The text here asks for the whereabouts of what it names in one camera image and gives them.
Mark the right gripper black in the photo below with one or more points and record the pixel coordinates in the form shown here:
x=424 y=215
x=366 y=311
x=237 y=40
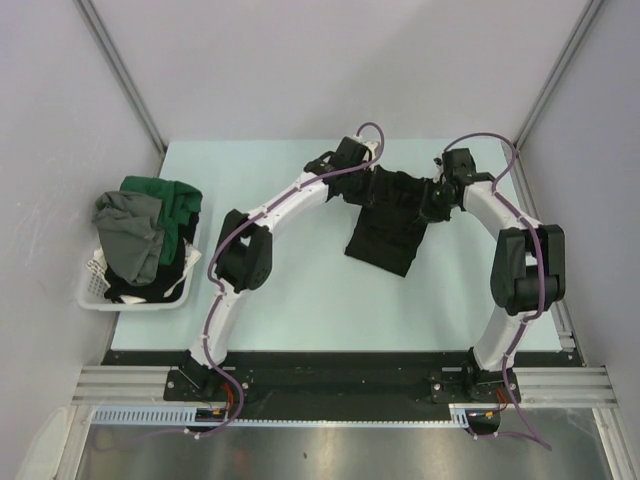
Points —
x=428 y=211

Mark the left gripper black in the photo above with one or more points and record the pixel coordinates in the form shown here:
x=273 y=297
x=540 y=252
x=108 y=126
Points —
x=365 y=197

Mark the black printed t shirt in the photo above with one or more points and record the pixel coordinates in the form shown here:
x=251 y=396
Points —
x=388 y=234

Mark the white plastic laundry basket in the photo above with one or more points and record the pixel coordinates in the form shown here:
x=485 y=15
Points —
x=101 y=289

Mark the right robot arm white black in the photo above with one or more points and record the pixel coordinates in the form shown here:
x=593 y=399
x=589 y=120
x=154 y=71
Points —
x=528 y=273

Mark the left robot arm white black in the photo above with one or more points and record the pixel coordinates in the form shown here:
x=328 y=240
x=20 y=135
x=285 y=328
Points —
x=243 y=258

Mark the green t shirt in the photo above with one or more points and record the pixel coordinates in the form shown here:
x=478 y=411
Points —
x=179 y=202

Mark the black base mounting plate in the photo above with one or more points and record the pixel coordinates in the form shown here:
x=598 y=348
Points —
x=342 y=387

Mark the grey t shirt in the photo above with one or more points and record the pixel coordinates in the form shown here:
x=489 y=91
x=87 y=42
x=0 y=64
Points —
x=130 y=235

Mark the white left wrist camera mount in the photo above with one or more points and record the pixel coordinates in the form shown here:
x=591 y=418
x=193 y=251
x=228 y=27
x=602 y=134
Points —
x=374 y=148

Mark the right aluminium frame rail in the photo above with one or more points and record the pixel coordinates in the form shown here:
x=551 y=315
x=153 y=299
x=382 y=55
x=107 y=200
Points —
x=558 y=311

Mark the right aluminium corner post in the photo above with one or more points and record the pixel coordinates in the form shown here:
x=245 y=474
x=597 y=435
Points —
x=569 y=51

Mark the aluminium corner post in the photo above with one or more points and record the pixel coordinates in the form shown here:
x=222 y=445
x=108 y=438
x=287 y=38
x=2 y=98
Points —
x=115 y=62
x=569 y=51

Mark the grey cable duct strip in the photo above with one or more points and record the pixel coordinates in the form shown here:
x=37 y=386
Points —
x=195 y=417

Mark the left aluminium corner post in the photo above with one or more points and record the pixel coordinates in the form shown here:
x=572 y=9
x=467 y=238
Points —
x=115 y=62

